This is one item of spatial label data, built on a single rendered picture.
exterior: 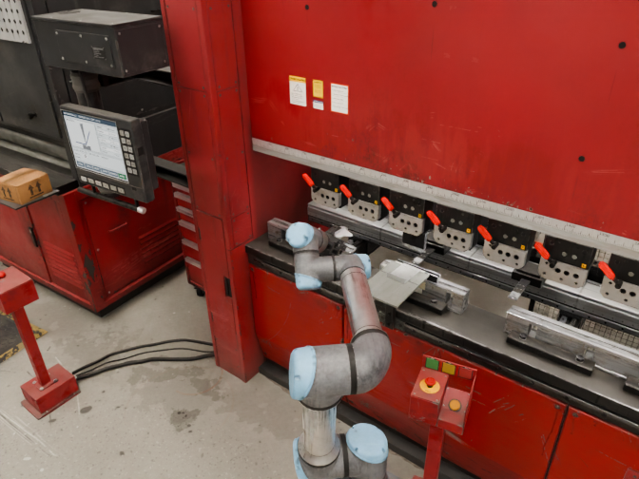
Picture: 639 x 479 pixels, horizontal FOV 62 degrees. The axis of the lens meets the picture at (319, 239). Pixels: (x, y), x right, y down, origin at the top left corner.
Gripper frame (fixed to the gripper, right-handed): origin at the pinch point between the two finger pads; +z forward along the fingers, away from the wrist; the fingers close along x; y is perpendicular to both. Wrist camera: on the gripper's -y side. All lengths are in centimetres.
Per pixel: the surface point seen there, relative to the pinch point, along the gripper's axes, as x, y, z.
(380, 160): 37.0, -8.8, 21.7
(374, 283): -7.7, 7.0, 34.2
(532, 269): 25, 56, 60
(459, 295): 3, 37, 47
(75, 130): -6, -129, -12
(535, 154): 55, 45, 6
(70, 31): 29, -125, -35
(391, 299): -9.7, 17.7, 28.8
